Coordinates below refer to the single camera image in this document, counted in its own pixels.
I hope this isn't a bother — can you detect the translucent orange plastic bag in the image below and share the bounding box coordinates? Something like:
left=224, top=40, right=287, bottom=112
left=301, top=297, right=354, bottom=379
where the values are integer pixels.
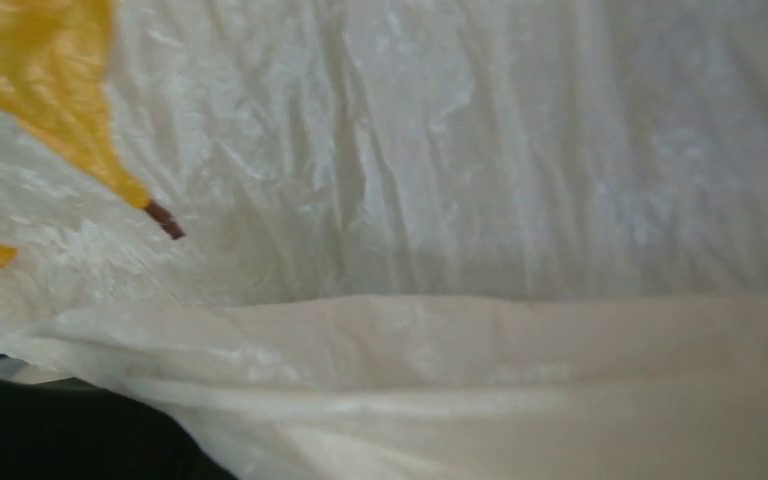
left=0, top=1, right=768, bottom=479

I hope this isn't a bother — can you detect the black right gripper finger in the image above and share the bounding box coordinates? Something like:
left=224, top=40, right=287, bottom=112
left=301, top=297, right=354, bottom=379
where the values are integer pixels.
left=0, top=355, right=231, bottom=479

